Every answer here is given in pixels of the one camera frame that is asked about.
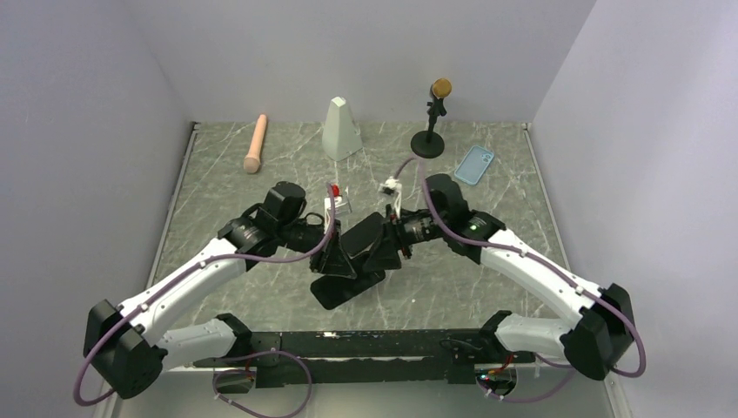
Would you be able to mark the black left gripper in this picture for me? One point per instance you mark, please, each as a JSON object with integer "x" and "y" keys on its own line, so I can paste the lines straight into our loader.
{"x": 333, "y": 259}

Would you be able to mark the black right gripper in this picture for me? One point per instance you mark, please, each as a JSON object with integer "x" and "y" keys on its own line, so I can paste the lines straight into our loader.
{"x": 384, "y": 254}

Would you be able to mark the black smartphone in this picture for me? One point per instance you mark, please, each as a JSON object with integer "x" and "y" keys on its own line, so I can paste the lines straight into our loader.
{"x": 360, "y": 237}
{"x": 333, "y": 291}

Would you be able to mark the light blue phone case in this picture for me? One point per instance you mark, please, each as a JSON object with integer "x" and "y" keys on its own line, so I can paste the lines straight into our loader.
{"x": 474, "y": 165}

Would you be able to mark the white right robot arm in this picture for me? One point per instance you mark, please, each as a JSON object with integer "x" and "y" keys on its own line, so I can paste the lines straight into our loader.
{"x": 593, "y": 327}

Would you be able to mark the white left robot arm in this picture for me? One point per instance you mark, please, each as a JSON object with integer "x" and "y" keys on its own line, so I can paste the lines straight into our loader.
{"x": 131, "y": 343}

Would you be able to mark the black microphone stand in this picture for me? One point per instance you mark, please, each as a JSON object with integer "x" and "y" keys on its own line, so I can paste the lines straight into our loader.
{"x": 428, "y": 143}

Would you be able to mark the white cone-shaped metronome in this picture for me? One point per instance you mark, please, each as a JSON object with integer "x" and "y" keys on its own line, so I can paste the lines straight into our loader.
{"x": 341, "y": 136}

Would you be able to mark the pink toy microphone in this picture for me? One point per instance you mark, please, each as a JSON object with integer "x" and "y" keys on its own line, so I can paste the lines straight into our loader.
{"x": 252, "y": 160}

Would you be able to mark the brown microphone head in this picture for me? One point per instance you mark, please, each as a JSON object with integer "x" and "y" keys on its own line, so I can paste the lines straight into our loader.
{"x": 441, "y": 88}

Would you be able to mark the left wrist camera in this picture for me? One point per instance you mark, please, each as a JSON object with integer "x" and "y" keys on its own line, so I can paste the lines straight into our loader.
{"x": 336, "y": 205}

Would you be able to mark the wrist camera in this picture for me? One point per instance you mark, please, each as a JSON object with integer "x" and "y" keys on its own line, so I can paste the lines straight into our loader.
{"x": 336, "y": 205}
{"x": 392, "y": 187}

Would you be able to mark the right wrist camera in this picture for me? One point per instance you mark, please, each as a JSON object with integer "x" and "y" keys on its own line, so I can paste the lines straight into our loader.
{"x": 392, "y": 187}

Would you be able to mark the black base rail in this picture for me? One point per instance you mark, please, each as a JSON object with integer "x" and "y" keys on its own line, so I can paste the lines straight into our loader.
{"x": 455, "y": 356}

